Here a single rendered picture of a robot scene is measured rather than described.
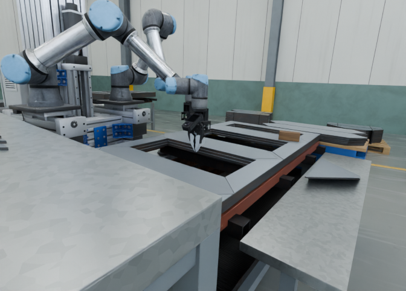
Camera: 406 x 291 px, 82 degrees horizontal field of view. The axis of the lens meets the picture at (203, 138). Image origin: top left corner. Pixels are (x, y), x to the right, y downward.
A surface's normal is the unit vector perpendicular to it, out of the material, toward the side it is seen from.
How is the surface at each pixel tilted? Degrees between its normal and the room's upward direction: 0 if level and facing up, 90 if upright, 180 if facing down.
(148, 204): 0
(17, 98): 90
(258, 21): 90
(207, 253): 90
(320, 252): 0
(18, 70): 94
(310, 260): 0
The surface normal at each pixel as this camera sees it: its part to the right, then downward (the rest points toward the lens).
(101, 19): 0.21, 0.18
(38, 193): 0.04, -0.97
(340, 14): -0.44, 0.19
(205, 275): 0.79, 0.18
